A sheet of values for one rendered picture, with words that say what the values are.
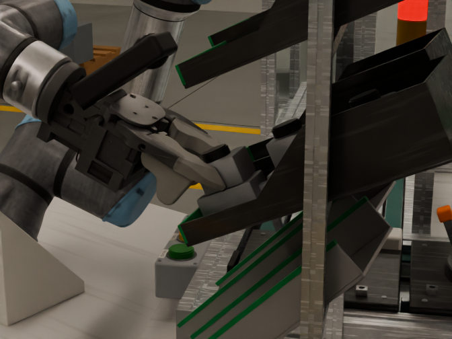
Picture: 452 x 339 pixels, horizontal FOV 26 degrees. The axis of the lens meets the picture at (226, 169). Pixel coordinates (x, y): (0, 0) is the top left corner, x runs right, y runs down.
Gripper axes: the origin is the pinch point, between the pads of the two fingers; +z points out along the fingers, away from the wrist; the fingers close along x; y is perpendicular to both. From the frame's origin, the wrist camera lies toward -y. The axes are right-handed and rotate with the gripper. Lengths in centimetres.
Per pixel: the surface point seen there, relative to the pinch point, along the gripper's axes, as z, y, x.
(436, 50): 12.3, -18.3, -12.1
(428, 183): 20, 12, -62
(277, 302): 11.5, 6.2, 7.2
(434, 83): 14.1, -19.3, 4.7
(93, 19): -308, 273, -754
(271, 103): -18, 34, -120
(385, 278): 21.1, 20.4, -40.4
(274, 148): 3.9, -5.7, 2.7
